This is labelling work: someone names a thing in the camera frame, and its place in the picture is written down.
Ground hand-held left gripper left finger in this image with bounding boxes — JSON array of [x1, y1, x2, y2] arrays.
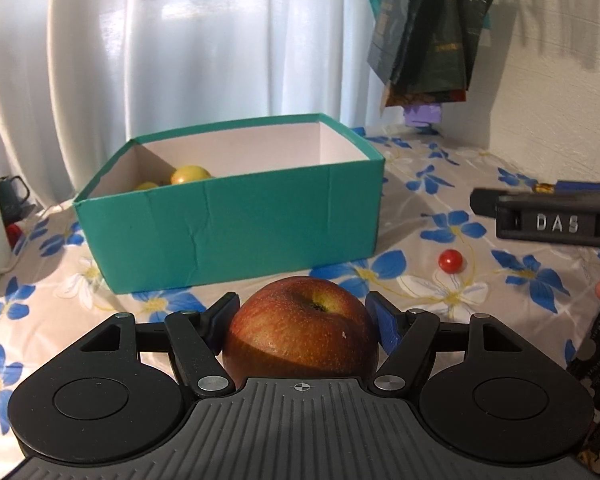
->
[[77, 292, 241, 400]]

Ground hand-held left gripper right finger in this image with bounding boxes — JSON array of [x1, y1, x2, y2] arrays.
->
[[364, 290, 528, 400]]

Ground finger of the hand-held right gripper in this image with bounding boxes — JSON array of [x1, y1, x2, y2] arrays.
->
[[532, 180, 600, 197], [469, 187, 502, 217]]

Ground red apple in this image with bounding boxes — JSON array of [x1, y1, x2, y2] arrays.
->
[[222, 276, 381, 383]]

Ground teal cardboard box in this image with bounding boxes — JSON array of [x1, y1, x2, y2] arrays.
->
[[72, 112, 387, 295]]

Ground blue floral tablecloth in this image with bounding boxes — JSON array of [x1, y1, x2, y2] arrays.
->
[[0, 122, 600, 480]]

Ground red cherry tomato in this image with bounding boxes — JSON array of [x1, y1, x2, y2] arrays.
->
[[438, 248, 464, 274]]

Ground purple bag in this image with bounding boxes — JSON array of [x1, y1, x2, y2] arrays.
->
[[403, 102, 444, 129]]

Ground brown patterned bag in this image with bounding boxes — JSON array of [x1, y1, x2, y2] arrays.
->
[[380, 81, 469, 109]]

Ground black printed clothing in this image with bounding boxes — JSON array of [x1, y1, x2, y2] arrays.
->
[[566, 304, 600, 480]]

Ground dark green plastic bag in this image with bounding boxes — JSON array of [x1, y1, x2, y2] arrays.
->
[[397, 0, 502, 97]]

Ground dark green mug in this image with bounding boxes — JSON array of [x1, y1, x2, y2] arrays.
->
[[0, 175, 37, 227]]

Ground white curtain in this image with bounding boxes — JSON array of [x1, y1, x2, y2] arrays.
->
[[0, 0, 397, 212]]

